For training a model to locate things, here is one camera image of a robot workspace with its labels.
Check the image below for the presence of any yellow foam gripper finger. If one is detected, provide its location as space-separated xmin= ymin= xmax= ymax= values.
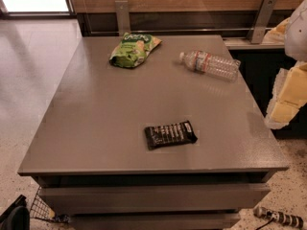
xmin=265 ymin=61 xmax=307 ymax=129

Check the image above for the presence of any green rice chip bag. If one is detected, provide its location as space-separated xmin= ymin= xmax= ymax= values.
xmin=109 ymin=33 xmax=162 ymax=69

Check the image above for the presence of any black wire mesh basket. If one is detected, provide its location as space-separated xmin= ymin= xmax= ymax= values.
xmin=30 ymin=189 xmax=55 ymax=222

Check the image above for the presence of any right metal bracket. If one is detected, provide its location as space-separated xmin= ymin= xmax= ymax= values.
xmin=247 ymin=0 xmax=277 ymax=44

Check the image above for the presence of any clear plastic water bottle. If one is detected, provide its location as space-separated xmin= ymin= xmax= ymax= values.
xmin=179 ymin=50 xmax=241 ymax=82

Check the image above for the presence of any metal bracket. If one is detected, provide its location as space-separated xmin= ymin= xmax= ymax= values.
xmin=115 ymin=0 xmax=130 ymax=35
xmin=247 ymin=0 xmax=277 ymax=44

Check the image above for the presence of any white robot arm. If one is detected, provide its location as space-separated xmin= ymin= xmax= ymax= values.
xmin=264 ymin=0 xmax=307 ymax=129

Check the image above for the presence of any black white striped cable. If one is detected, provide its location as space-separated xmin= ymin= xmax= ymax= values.
xmin=252 ymin=206 xmax=305 ymax=230

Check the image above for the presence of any left metal bracket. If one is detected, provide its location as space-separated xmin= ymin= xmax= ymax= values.
xmin=115 ymin=0 xmax=130 ymax=35

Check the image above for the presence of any black candy bar wrapper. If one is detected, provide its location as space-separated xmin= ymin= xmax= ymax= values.
xmin=144 ymin=121 xmax=198 ymax=150

